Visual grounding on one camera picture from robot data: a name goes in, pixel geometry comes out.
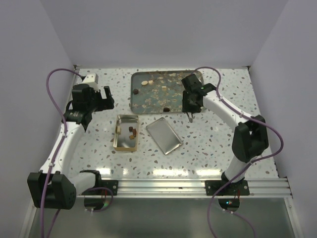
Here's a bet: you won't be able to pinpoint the silver metal tin lid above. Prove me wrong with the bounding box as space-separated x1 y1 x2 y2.
146 118 183 155

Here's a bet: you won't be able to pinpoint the aluminium rail front edge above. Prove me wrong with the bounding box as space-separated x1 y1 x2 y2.
74 177 294 199

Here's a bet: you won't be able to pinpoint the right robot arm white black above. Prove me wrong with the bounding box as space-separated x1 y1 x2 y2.
181 74 269 195

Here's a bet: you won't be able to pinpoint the purple cable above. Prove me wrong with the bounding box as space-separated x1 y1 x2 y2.
39 68 114 238
189 66 284 238

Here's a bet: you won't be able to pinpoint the gold metal tin box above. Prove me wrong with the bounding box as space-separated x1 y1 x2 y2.
113 115 139 152

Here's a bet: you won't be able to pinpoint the floral teal serving tray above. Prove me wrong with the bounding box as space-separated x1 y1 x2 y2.
130 70 193 115

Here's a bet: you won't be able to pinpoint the black mounting plate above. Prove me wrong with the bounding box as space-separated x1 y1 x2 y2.
99 179 119 196
205 180 250 196

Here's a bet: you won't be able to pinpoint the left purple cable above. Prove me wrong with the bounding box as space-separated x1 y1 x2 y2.
39 68 114 238

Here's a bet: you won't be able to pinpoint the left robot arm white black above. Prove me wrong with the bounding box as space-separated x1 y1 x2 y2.
27 83 114 210

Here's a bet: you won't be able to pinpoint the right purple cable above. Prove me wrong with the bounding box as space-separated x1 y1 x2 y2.
189 66 284 238

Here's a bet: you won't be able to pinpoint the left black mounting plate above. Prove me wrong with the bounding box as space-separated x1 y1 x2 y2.
99 179 119 196

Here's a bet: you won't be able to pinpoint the silver metal tongs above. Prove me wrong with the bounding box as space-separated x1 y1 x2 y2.
186 112 194 123

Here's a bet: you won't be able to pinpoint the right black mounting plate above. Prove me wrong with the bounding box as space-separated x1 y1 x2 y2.
205 180 250 196

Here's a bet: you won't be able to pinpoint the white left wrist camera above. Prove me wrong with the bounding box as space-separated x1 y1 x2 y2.
82 73 99 91

